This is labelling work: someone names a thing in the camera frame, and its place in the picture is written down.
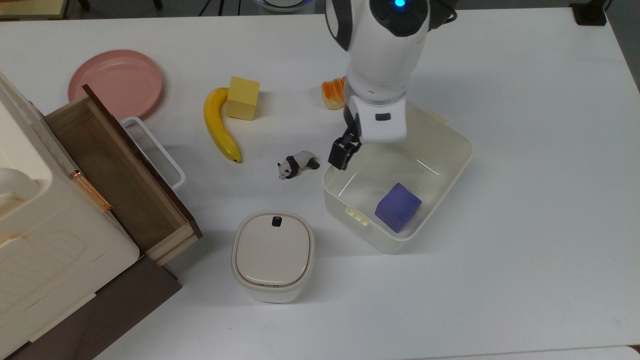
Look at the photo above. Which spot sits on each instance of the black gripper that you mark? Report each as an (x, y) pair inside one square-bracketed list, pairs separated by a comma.
[(351, 127)]

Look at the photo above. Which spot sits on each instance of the white plastic box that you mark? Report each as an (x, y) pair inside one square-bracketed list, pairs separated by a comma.
[(450, 150)]

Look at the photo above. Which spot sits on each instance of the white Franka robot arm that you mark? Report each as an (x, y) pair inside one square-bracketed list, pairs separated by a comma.
[(385, 60)]

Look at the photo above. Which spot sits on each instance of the panda figurine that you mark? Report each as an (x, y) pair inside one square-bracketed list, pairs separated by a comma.
[(295, 164)]

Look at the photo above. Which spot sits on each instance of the toy bread loaf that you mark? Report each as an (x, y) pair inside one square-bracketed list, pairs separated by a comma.
[(334, 95)]

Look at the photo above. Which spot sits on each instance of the purple cube block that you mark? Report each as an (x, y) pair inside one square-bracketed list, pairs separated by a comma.
[(397, 207)]

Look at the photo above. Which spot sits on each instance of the yellow cube block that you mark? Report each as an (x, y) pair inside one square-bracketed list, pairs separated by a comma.
[(243, 97)]

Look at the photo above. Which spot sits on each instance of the white lidded bin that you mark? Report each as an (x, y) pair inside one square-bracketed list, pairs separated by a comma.
[(272, 255)]

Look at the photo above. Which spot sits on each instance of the yellow toy banana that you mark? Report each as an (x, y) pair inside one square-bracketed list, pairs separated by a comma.
[(215, 125)]

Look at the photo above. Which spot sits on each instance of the black tripod legs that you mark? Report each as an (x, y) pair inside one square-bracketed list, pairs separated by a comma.
[(220, 6)]

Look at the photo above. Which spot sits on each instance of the pink plastic plate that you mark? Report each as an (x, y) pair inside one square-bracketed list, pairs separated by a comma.
[(115, 80)]

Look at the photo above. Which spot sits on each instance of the dark wooden drawer cabinet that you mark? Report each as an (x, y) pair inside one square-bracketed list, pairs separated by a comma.
[(125, 310)]

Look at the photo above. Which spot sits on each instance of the black clamp stand base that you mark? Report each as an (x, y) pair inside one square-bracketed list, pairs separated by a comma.
[(590, 12)]

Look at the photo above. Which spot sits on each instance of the wooden side table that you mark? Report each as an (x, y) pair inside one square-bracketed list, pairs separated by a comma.
[(30, 7)]

